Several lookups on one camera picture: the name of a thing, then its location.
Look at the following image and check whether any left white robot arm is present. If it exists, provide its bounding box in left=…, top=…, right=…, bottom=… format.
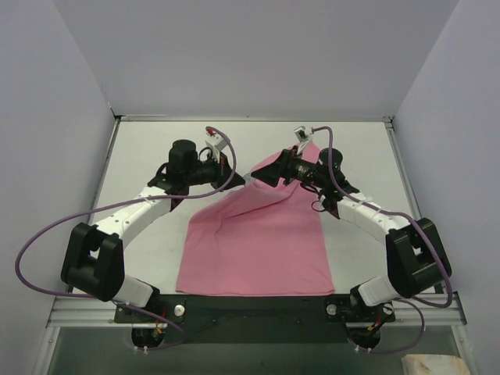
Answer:
left=61, top=134, right=245, bottom=322

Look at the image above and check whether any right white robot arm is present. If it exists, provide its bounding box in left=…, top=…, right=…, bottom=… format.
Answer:
left=250, top=147, right=453, bottom=311

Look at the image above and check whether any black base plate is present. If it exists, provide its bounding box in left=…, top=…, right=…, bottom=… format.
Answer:
left=114, top=294, right=395, bottom=346

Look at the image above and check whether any round teal glass brooch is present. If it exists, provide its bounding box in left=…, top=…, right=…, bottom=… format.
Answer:
left=243, top=173, right=254, bottom=185

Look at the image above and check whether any aluminium frame rail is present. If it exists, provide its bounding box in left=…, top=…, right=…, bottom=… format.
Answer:
left=46, top=116, right=468, bottom=329

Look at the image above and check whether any beige foam block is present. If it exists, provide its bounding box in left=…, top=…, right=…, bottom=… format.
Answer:
left=402, top=354, right=471, bottom=375

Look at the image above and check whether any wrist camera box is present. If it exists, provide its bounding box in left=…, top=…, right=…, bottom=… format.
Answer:
left=294, top=126, right=314, bottom=155
left=205, top=127, right=230, bottom=153

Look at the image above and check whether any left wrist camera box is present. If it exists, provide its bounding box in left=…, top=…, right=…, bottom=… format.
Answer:
left=205, top=127, right=230, bottom=153

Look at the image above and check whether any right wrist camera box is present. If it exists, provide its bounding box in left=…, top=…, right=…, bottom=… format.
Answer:
left=294, top=126, right=314, bottom=155

